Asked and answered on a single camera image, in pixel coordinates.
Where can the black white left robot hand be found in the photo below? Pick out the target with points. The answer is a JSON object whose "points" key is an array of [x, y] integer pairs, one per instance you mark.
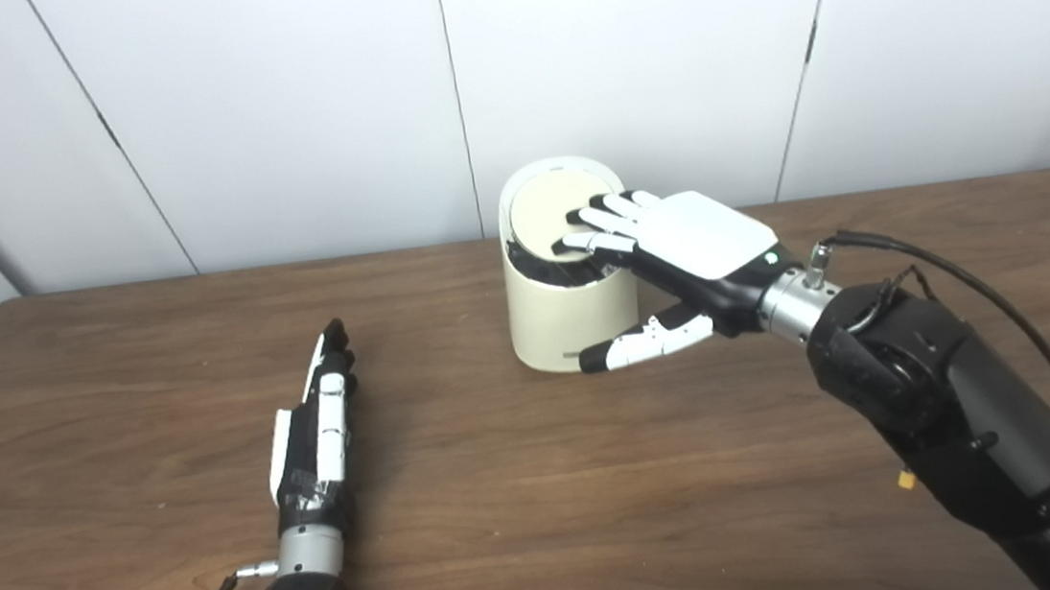
{"points": [[314, 450]]}

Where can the cream round bin lid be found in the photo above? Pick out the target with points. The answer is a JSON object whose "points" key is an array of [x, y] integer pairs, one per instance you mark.
{"points": [[556, 215]]}

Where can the cream-colored bin body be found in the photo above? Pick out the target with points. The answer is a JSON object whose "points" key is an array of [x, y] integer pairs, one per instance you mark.
{"points": [[566, 320]]}

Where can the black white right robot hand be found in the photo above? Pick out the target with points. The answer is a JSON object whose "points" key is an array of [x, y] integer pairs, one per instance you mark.
{"points": [[703, 239]]}

